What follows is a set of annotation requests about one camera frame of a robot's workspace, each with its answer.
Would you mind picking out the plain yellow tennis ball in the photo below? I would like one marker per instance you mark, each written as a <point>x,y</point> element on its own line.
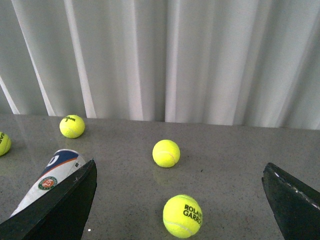
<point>166,153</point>

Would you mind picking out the Roland Garros tennis ball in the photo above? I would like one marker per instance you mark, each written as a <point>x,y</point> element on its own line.
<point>182,216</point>

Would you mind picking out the white pleated curtain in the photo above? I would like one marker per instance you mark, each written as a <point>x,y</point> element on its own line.
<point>222,62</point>

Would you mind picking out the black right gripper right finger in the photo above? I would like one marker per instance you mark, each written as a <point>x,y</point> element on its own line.
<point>295,205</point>

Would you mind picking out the Head Team tennis ball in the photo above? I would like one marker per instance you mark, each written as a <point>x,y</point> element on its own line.
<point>5,143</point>

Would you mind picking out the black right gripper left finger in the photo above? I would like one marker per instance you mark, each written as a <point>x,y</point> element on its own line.
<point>60,214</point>

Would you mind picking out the blue white tennis ball can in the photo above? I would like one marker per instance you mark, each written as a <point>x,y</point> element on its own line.
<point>63,163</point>

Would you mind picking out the Wilson 3 tennis ball far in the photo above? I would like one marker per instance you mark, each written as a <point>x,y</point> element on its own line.
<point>72,126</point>

